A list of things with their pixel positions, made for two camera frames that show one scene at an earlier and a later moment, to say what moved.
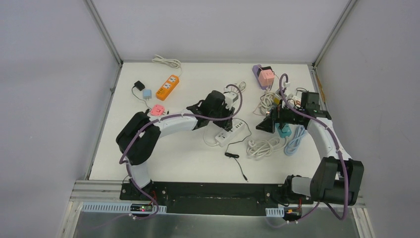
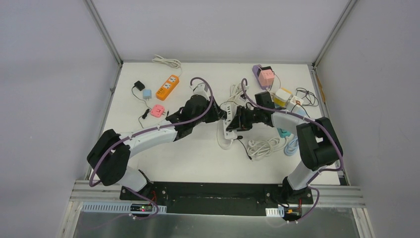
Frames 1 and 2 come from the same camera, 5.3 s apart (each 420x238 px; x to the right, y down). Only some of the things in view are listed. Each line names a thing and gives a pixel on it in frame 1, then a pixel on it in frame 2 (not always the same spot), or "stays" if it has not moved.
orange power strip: (167, 88) stays
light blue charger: (147, 94) stays
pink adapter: (158, 110) stays
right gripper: (268, 124) -> (239, 122)
